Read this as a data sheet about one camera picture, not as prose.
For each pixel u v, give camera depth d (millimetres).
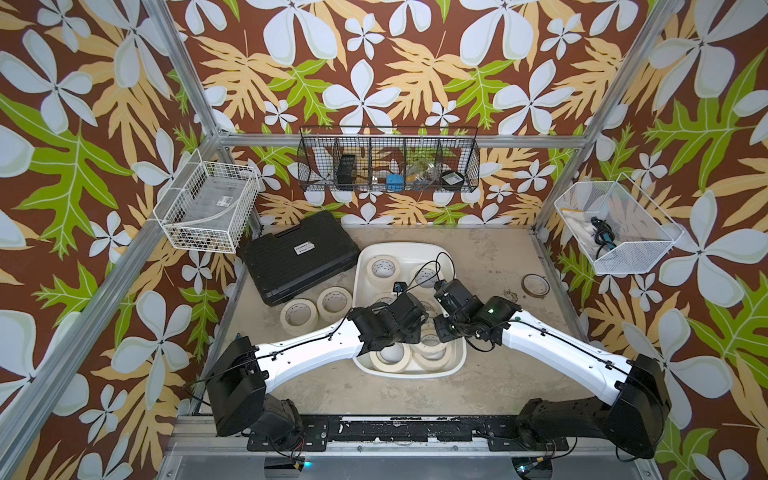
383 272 1053
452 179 955
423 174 941
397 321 584
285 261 1014
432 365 837
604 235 811
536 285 1037
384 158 971
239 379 406
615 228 836
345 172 985
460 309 599
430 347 751
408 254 1065
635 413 384
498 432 740
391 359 841
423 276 1025
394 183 941
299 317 950
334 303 983
